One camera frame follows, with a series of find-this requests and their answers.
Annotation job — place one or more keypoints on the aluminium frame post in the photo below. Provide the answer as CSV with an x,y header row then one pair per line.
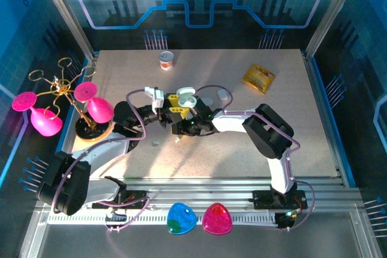
x,y
65,13
332,13

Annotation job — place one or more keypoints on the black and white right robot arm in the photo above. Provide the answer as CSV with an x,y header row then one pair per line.
x,y
229,123

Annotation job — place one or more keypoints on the white oblong earbud case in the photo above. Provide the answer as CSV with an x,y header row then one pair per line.
x,y
222,94

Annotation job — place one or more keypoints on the blue translucent triangular button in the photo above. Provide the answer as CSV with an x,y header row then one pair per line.
x,y
181,218

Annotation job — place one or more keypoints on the small can with orange print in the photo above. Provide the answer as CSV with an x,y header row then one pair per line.
x,y
167,60

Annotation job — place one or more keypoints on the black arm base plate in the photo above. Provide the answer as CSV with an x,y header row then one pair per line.
x,y
136,205
261,202

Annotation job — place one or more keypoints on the small black connector board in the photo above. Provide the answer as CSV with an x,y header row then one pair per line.
x,y
285,220
116,217

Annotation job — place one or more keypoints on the pink wine glass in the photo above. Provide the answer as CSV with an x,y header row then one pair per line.
x,y
45,122
99,110

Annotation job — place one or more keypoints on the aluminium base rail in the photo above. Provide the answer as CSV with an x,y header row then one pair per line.
x,y
196,191

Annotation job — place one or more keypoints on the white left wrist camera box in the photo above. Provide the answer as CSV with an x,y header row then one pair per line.
x,y
157,98

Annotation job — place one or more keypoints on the pink translucent triangular button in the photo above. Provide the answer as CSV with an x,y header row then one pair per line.
x,y
217,218

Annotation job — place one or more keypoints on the yellow snack packet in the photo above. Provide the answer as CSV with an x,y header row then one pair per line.
x,y
258,78

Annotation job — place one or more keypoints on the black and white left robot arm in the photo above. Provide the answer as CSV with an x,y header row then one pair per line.
x,y
99,152

